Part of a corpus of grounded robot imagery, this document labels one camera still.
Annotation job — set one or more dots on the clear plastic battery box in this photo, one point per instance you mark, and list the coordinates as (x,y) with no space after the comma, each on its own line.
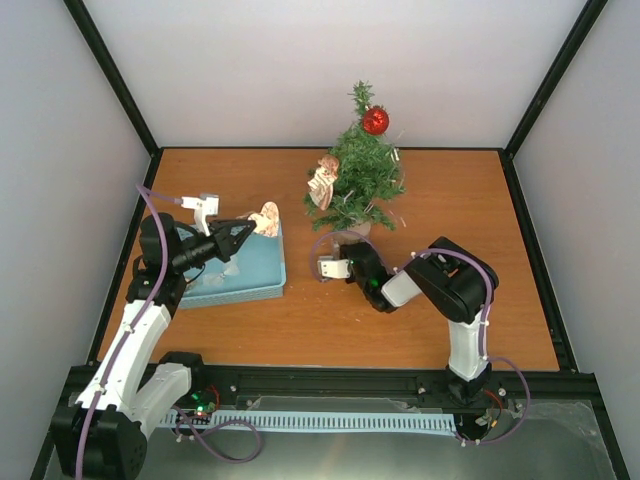
(337,241)

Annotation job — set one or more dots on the red ball ornament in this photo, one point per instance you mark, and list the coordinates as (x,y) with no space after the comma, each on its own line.
(375,121)

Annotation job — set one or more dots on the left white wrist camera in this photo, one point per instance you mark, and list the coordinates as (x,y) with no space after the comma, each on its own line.
(203,207)

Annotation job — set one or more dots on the small green christmas tree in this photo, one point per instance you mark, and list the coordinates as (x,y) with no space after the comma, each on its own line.
(363,97)

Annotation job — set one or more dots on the light blue cable duct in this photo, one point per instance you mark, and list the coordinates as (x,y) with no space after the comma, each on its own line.
(332,422)

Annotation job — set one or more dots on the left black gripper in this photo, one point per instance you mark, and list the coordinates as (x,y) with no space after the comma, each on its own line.
(226,244)

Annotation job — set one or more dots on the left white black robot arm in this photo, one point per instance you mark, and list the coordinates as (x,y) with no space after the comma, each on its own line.
(105,432)

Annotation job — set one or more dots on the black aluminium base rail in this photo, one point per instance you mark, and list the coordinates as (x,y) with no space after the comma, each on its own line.
(421,388)

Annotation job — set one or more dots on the blue plastic basket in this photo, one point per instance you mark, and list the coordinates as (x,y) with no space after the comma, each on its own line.
(262,276)

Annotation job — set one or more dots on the snowman ornament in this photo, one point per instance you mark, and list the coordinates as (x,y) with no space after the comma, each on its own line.
(321,183)

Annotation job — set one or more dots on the beige wooden heart ornament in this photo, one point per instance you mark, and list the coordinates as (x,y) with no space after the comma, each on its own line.
(267,220)

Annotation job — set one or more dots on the clear angel ornament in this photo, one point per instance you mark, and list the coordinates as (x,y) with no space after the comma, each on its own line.
(229,270)

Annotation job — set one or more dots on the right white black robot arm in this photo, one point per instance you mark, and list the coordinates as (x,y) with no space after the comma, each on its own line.
(458,284)

